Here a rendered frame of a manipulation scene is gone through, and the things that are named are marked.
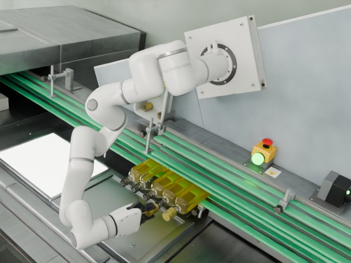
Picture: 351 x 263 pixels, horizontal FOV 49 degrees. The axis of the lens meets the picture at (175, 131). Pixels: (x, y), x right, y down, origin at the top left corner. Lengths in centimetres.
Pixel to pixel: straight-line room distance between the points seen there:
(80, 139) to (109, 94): 18
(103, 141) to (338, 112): 81
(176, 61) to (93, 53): 126
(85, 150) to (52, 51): 100
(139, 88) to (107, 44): 123
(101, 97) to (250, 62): 54
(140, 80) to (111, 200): 59
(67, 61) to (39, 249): 116
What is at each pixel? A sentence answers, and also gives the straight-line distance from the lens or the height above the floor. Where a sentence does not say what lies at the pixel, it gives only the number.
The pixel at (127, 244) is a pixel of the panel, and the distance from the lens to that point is 145.
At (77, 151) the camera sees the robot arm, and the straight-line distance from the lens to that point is 131.
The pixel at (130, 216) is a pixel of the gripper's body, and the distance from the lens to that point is 131.
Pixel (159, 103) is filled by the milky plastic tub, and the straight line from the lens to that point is 175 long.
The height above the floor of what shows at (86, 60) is 56.
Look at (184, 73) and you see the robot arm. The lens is 119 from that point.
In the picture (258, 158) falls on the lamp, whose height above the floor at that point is 85.
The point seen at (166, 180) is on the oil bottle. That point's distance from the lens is 150.
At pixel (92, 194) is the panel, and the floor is 117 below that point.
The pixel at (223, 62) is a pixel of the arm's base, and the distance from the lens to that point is 140.
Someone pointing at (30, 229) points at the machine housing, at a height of 144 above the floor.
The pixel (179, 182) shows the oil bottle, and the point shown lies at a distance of 151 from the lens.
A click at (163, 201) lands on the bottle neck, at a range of 143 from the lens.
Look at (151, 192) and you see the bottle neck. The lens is 146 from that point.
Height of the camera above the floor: 205
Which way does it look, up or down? 48 degrees down
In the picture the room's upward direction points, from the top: 116 degrees counter-clockwise
